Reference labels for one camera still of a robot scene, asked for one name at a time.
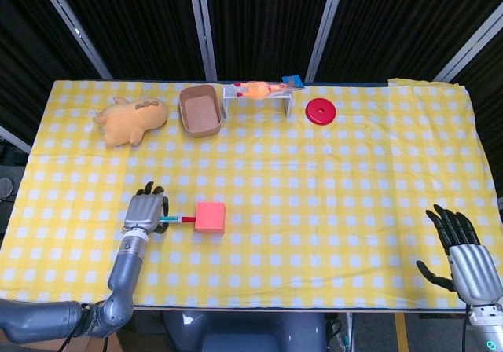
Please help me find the pink cube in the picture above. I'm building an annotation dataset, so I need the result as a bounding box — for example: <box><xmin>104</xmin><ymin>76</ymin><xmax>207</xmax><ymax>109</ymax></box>
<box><xmin>194</xmin><ymin>201</ymin><xmax>227</xmax><ymax>234</ymax></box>

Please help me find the red round disc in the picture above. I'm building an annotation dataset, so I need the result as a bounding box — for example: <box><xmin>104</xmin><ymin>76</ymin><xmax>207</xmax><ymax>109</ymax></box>
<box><xmin>305</xmin><ymin>97</ymin><xmax>339</xmax><ymax>126</ymax></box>

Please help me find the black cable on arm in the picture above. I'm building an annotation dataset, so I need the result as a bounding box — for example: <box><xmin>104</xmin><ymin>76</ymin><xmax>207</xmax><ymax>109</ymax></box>
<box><xmin>461</xmin><ymin>308</ymin><xmax>471</xmax><ymax>352</ymax></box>
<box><xmin>58</xmin><ymin>304</ymin><xmax>111</xmax><ymax>352</ymax></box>

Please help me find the yellow plush dinosaur toy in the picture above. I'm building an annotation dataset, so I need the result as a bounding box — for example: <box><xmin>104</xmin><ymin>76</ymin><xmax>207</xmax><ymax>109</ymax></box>
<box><xmin>92</xmin><ymin>96</ymin><xmax>169</xmax><ymax>149</ymax></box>

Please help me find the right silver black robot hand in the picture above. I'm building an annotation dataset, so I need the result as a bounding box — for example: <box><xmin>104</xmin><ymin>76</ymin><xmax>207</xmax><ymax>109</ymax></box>
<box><xmin>416</xmin><ymin>203</ymin><xmax>497</xmax><ymax>305</ymax></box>

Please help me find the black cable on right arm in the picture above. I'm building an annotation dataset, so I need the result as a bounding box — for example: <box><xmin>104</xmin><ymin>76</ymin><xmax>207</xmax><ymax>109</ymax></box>
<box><xmin>461</xmin><ymin>308</ymin><xmax>471</xmax><ymax>352</ymax></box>

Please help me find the white frame pole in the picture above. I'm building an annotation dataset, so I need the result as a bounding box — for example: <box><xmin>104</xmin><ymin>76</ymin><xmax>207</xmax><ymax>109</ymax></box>
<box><xmin>433</xmin><ymin>12</ymin><xmax>503</xmax><ymax>83</ymax></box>
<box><xmin>0</xmin><ymin>125</ymin><xmax>32</xmax><ymax>155</ymax></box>
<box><xmin>33</xmin><ymin>0</ymin><xmax>114</xmax><ymax>80</ymax></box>
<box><xmin>304</xmin><ymin>0</ymin><xmax>349</xmax><ymax>83</ymax></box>
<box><xmin>186</xmin><ymin>0</ymin><xmax>218</xmax><ymax>81</ymax></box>

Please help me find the grey robot torso base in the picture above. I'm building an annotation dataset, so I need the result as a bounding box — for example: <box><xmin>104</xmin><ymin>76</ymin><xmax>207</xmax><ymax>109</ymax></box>
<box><xmin>162</xmin><ymin>310</ymin><xmax>328</xmax><ymax>352</ymax></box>

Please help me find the red-capped white marker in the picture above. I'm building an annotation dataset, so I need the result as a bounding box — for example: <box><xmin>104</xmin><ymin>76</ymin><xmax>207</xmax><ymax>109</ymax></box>
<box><xmin>159</xmin><ymin>214</ymin><xmax>196</xmax><ymax>225</ymax></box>

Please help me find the packaged orange rubber chicken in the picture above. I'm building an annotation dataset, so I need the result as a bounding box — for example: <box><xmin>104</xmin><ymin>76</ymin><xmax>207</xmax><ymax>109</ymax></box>
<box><xmin>234</xmin><ymin>75</ymin><xmax>306</xmax><ymax>101</ymax></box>

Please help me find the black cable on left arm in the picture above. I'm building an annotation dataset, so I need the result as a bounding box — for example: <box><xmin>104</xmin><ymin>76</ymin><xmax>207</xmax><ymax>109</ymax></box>
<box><xmin>58</xmin><ymin>304</ymin><xmax>111</xmax><ymax>352</ymax></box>

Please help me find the white metal mesh shelf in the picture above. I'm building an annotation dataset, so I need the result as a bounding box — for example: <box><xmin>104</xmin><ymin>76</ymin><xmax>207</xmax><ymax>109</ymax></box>
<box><xmin>222</xmin><ymin>86</ymin><xmax>295</xmax><ymax>119</ymax></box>

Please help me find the brown paper box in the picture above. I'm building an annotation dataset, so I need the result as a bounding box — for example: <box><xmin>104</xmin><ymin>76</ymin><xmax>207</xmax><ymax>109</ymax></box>
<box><xmin>179</xmin><ymin>85</ymin><xmax>222</xmax><ymax>138</ymax></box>

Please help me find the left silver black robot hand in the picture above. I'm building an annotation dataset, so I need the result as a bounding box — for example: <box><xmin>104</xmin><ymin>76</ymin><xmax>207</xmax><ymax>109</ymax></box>
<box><xmin>122</xmin><ymin>181</ymin><xmax>171</xmax><ymax>236</ymax></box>

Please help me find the yellow checkered tablecloth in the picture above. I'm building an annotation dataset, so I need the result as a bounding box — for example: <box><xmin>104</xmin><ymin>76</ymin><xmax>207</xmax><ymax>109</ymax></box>
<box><xmin>0</xmin><ymin>77</ymin><xmax>503</xmax><ymax>310</ymax></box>

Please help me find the black velcro strap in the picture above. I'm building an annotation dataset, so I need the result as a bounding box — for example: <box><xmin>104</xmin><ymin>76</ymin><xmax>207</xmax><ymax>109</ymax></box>
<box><xmin>80</xmin><ymin>303</ymin><xmax>99</xmax><ymax>336</ymax></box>

